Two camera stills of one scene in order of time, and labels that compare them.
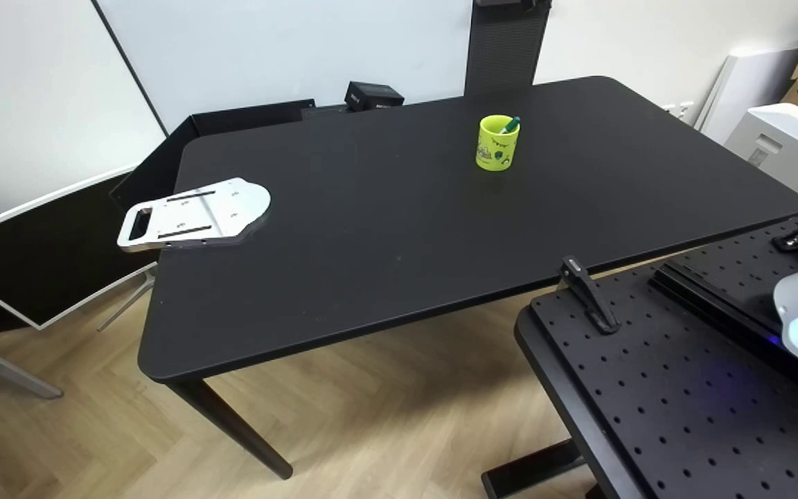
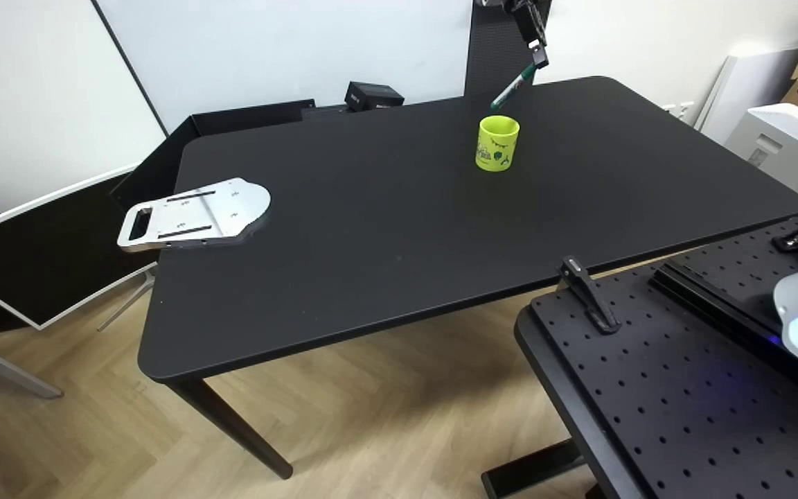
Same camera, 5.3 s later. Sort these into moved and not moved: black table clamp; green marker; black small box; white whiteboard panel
Moved: green marker
Not moved: black table clamp; white whiteboard panel; black small box
